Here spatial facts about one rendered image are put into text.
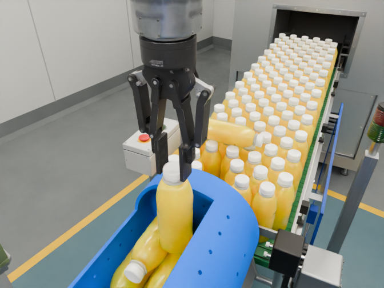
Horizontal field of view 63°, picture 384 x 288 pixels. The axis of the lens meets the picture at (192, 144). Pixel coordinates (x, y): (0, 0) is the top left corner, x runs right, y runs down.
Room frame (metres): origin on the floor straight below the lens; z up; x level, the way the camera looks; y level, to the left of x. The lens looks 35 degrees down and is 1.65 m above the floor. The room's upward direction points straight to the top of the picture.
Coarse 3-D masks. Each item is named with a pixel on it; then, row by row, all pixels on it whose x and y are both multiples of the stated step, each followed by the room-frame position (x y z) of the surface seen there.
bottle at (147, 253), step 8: (152, 224) 0.46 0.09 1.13; (144, 232) 0.44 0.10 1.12; (152, 232) 0.43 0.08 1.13; (144, 240) 0.41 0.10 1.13; (152, 240) 0.41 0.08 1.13; (136, 248) 0.40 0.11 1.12; (144, 248) 0.39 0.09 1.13; (152, 248) 0.39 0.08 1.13; (160, 248) 0.40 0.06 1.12; (136, 256) 0.38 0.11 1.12; (144, 256) 0.38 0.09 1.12; (152, 256) 0.38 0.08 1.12; (160, 256) 0.39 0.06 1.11; (144, 264) 0.37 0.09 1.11; (152, 264) 0.37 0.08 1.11; (160, 264) 0.39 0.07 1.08
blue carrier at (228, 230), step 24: (192, 168) 0.52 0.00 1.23; (144, 192) 0.50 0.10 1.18; (216, 192) 0.45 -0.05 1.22; (144, 216) 0.53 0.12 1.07; (216, 216) 0.40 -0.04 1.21; (240, 216) 0.42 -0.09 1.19; (120, 240) 0.45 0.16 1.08; (192, 240) 0.34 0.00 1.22; (216, 240) 0.35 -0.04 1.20; (240, 240) 0.38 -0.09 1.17; (96, 264) 0.38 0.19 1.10; (192, 264) 0.30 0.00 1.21; (216, 264) 0.32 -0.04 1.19; (240, 264) 0.35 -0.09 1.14
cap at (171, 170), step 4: (168, 164) 0.43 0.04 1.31; (172, 164) 0.43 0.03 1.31; (176, 164) 0.43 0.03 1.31; (164, 168) 0.41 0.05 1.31; (168, 168) 0.41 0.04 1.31; (172, 168) 0.41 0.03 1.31; (176, 168) 0.41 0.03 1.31; (164, 172) 0.41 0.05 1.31; (168, 172) 0.40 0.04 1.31; (172, 172) 0.40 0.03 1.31; (176, 172) 0.40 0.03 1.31; (164, 176) 0.41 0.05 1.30; (168, 176) 0.40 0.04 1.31; (172, 176) 0.40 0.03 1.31; (176, 176) 0.40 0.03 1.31; (168, 180) 0.40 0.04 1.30; (172, 180) 0.40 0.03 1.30; (176, 180) 0.40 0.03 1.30
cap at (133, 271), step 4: (132, 264) 0.37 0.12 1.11; (136, 264) 0.37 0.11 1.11; (128, 268) 0.36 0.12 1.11; (132, 268) 0.36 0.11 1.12; (136, 268) 0.36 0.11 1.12; (140, 268) 0.36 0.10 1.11; (124, 272) 0.36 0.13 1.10; (128, 272) 0.35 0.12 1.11; (132, 272) 0.35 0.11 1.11; (136, 272) 0.35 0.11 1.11; (140, 272) 0.35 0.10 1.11; (144, 272) 0.36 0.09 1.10; (128, 276) 0.36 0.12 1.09; (132, 276) 0.35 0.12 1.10; (136, 276) 0.35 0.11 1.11; (140, 276) 0.35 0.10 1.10; (132, 280) 0.35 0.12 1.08; (136, 280) 0.35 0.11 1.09; (140, 280) 0.34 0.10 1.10
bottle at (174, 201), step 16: (160, 192) 0.40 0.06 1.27; (176, 192) 0.39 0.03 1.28; (192, 192) 0.41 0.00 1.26; (160, 208) 0.39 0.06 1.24; (176, 208) 0.38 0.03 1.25; (192, 208) 0.40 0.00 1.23; (160, 224) 0.39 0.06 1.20; (176, 224) 0.38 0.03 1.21; (192, 224) 0.41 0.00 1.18; (160, 240) 0.40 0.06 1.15; (176, 240) 0.38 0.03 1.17
